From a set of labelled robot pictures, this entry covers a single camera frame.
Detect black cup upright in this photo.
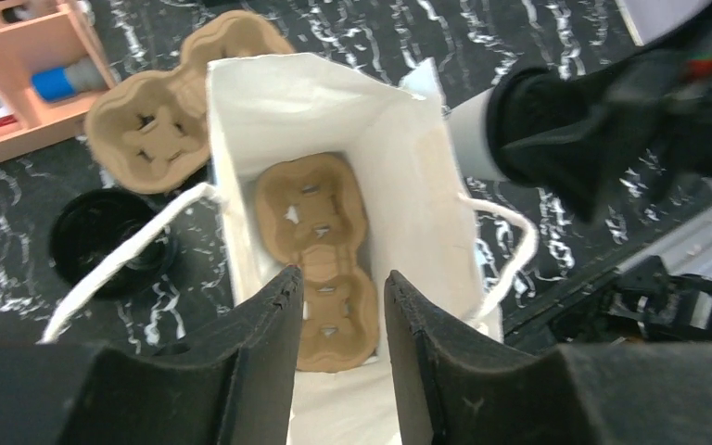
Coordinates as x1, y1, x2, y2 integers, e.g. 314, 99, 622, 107
49, 188, 178, 299

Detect aluminium frame rail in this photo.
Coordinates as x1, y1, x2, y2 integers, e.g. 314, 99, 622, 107
614, 193, 712, 345

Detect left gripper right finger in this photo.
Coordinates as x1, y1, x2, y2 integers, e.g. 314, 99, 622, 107
385, 272, 712, 444

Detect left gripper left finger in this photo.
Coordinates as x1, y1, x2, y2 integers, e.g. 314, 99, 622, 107
0, 266, 303, 444

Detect blue cap small item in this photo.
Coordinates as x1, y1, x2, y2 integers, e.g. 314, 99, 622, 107
30, 57, 108, 102

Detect brown cardboard cup carrier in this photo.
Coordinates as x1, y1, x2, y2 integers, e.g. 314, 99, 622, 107
255, 153, 379, 373

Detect orange plastic file organizer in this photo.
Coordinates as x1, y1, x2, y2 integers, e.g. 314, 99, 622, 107
0, 1, 117, 162

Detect light blue paper bag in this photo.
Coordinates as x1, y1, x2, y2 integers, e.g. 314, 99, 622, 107
39, 52, 540, 445
616, 0, 709, 46

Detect flat light blue paper bag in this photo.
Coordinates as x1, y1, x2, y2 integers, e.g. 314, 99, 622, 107
616, 0, 709, 46

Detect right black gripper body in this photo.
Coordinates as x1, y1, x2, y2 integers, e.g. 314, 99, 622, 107
485, 2, 712, 222

